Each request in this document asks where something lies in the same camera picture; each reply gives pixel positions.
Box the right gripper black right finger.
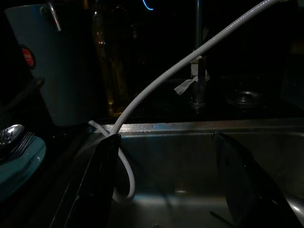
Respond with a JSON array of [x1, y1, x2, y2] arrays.
[[215, 133, 302, 228]]

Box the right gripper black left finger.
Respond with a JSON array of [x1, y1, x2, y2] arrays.
[[49, 133, 122, 228]]

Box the silver metal fork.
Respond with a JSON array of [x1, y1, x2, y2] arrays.
[[9, 132, 36, 155]]

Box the silver metal spoon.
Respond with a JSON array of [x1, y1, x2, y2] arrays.
[[0, 123, 24, 149]]

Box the metal kitchen faucet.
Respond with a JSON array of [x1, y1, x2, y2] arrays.
[[189, 0, 209, 112]]

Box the stainless steel sink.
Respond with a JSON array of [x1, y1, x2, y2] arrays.
[[57, 118, 304, 228]]

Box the light blue plate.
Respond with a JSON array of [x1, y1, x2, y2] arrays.
[[0, 136, 47, 202]]

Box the yellow oil glass bottle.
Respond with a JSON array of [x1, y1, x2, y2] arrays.
[[91, 7, 130, 118]]

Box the grey water jug red logo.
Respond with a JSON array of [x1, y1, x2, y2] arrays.
[[4, 2, 110, 126]]

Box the white tape strip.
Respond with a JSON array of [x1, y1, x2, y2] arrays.
[[174, 55, 211, 96]]

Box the white flexible hose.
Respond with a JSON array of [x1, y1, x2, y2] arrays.
[[87, 0, 285, 202]]

